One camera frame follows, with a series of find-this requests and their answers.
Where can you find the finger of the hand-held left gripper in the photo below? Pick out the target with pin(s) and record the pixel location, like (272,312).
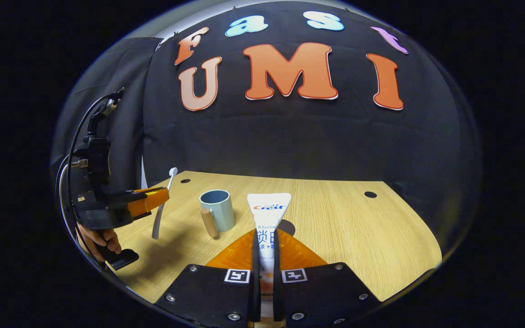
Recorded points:
(148,202)

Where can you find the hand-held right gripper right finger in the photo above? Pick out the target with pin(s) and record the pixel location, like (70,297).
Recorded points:
(278,282)

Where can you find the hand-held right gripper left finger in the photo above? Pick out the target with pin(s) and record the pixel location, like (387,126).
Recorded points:
(255,282)

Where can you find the dark round coaster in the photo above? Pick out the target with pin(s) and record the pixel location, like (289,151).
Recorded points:
(287,228)

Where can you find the black backdrop cloth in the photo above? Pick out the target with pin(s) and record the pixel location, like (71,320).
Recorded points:
(312,136)

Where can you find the wooden desktop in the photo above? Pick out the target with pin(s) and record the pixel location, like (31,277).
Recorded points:
(335,228)

